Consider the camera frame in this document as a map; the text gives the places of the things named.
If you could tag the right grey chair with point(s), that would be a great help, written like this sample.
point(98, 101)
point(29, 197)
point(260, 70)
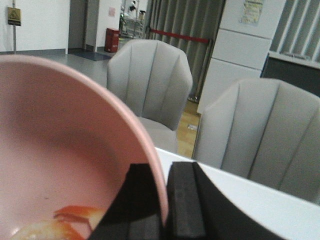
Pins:
point(265, 130)

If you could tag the paper notice on cabinet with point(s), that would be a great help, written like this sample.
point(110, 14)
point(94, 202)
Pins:
point(252, 10)

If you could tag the red bin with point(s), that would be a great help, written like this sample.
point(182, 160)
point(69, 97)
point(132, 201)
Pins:
point(111, 40)

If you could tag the pale shrimp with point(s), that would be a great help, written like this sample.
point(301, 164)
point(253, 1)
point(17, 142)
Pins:
point(47, 230)

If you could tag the pink bowl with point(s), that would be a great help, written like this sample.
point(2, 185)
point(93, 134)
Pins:
point(64, 140)

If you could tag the red barrier belt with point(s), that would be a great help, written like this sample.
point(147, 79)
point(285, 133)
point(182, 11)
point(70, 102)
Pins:
point(179, 36)

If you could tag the yellow sign on stand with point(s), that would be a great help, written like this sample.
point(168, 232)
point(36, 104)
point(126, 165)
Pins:
point(14, 18)

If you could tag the orange shrimp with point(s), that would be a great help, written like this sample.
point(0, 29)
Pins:
point(79, 213)

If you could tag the white cabinet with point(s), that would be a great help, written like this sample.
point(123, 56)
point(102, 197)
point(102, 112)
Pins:
point(240, 50)

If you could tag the dark grey counter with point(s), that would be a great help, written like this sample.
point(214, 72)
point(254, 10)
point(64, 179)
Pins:
point(295, 71)

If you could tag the left grey chair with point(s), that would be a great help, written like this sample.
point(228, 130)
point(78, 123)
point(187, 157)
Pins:
point(154, 80)

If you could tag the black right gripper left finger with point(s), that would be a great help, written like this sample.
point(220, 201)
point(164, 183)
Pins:
point(135, 212)

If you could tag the grey chair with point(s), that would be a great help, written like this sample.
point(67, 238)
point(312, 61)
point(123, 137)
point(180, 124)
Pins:
point(265, 130)
point(154, 80)

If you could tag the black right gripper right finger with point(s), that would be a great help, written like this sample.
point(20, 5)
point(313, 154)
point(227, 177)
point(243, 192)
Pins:
point(198, 210)

